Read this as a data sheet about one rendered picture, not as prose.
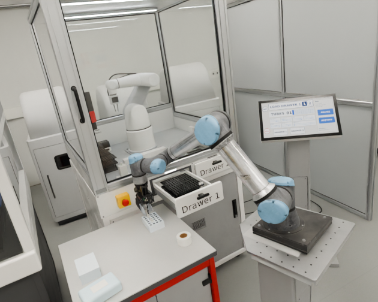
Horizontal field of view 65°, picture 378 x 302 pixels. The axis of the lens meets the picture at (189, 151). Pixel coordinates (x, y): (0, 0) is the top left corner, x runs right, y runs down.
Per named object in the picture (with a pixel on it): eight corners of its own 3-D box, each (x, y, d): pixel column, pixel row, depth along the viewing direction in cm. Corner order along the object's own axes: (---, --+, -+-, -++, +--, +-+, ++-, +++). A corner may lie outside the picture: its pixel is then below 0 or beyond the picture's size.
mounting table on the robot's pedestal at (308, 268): (354, 243, 142) (356, 223, 139) (315, 304, 114) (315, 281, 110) (270, 216, 174) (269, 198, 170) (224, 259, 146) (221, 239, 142)
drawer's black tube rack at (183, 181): (205, 193, 171) (204, 183, 169) (179, 204, 163) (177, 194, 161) (186, 181, 189) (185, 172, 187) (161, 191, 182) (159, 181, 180)
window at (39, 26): (90, 169, 163) (42, -4, 134) (89, 169, 163) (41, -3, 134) (66, 139, 235) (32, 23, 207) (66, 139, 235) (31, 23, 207)
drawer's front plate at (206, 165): (233, 166, 206) (231, 151, 202) (197, 180, 194) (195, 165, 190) (231, 165, 208) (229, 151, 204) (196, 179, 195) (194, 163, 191)
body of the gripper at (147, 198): (141, 208, 154) (137, 187, 150) (136, 202, 162) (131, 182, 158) (155, 202, 157) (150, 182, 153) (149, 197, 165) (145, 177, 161)
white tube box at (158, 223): (165, 226, 158) (164, 220, 157) (150, 233, 155) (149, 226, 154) (156, 217, 169) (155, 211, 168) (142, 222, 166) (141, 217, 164)
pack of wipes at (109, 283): (113, 278, 127) (110, 269, 126) (123, 289, 120) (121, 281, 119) (79, 299, 119) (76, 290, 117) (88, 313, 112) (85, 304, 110)
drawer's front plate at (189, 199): (224, 199, 166) (221, 181, 162) (178, 219, 153) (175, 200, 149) (222, 198, 167) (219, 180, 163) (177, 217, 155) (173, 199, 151)
